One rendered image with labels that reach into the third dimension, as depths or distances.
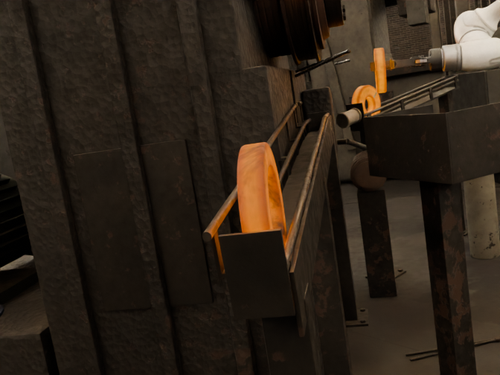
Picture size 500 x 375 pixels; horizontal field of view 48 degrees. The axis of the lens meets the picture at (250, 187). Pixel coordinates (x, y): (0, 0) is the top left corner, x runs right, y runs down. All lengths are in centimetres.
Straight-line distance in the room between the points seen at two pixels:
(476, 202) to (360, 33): 231
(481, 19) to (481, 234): 88
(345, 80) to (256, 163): 386
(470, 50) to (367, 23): 250
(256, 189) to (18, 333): 124
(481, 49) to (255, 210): 149
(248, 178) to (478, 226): 192
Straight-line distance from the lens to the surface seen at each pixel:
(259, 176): 66
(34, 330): 177
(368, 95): 228
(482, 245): 253
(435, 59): 203
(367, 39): 447
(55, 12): 151
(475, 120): 118
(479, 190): 247
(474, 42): 206
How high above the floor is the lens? 80
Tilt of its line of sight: 9 degrees down
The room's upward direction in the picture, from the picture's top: 9 degrees counter-clockwise
